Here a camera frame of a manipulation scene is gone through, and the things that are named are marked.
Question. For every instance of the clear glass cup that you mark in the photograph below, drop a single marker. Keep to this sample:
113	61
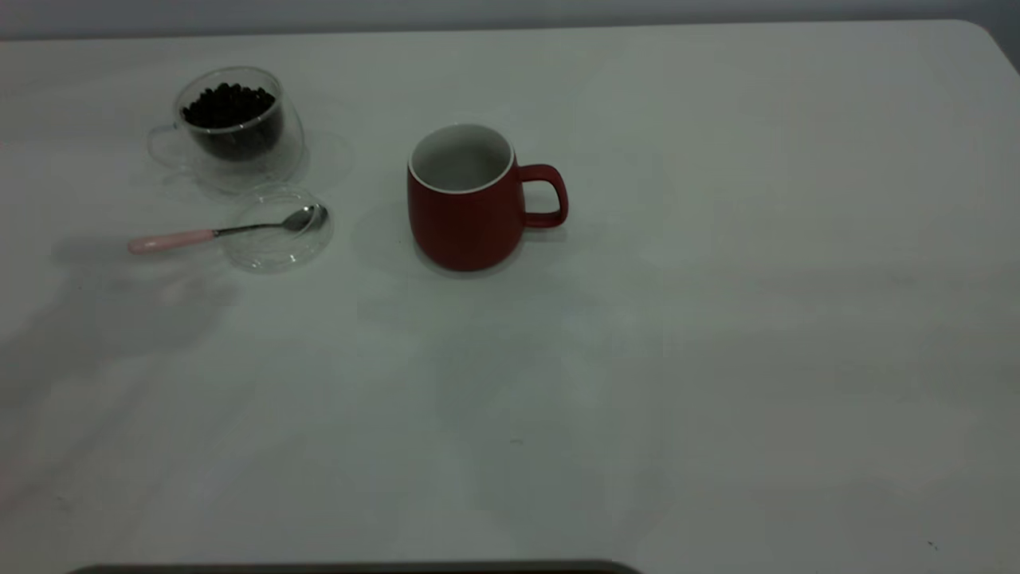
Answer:
239	167

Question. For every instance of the red ceramic mug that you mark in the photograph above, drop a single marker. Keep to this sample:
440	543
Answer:
470	227

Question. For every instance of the dark coffee beans pile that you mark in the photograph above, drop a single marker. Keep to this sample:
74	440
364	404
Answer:
229	105

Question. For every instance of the clear glass lid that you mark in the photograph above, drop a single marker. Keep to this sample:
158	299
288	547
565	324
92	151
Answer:
275	251

